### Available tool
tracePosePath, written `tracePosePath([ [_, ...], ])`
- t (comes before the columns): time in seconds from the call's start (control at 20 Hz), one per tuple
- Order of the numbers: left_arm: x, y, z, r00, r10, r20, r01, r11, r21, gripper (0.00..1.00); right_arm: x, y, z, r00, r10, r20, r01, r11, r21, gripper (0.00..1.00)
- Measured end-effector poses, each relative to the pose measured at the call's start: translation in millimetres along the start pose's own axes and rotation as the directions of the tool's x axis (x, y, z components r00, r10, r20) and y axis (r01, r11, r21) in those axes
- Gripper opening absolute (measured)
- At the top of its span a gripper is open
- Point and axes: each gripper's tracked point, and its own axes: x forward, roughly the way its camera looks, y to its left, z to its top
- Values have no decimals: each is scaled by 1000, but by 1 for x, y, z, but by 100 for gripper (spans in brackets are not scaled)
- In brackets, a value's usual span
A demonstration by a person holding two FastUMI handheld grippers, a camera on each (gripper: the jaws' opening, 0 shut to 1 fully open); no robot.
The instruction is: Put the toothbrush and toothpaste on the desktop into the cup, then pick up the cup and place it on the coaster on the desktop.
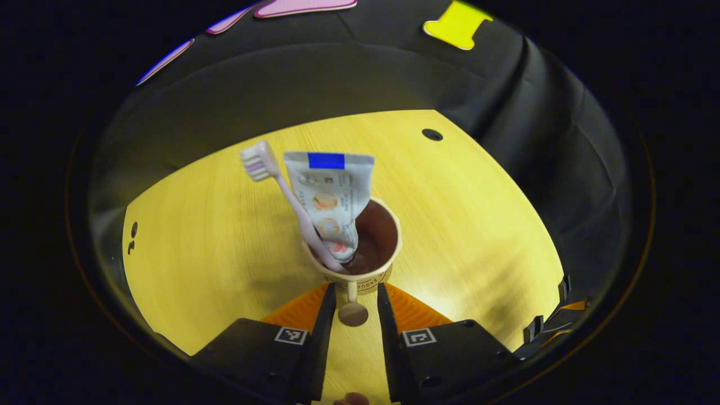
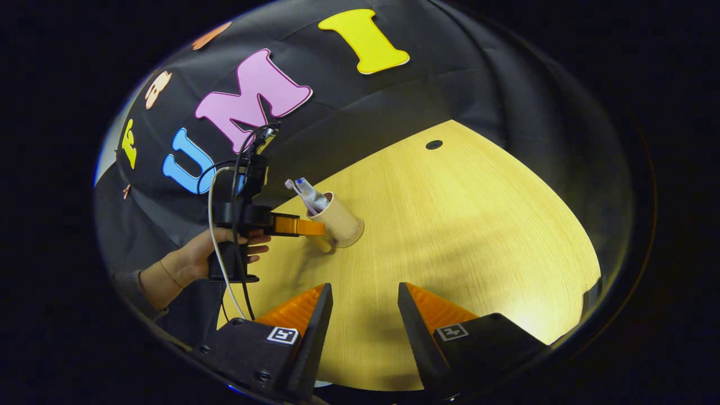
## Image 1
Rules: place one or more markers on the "pink toothbrush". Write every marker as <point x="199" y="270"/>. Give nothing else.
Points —
<point x="292" y="202"/>

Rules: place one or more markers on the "white toothpaste tube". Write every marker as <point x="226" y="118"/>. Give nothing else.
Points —
<point x="332" y="191"/>

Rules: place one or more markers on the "black backdrop cloth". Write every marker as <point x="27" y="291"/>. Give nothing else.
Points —
<point x="337" y="73"/>

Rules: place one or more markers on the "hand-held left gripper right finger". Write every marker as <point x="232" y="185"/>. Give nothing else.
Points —
<point x="391" y="349"/>

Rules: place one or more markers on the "wooden desktop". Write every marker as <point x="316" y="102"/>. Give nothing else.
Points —
<point x="478" y="236"/>

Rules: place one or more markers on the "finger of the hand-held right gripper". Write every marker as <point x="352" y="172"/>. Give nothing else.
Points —
<point x="532" y="329"/>
<point x="564" y="289"/>

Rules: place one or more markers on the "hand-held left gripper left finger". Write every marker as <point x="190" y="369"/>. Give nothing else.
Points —
<point x="320" y="349"/>

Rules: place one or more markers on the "beige cup with brown inside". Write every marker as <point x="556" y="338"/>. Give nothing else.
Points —
<point x="378" y="230"/>

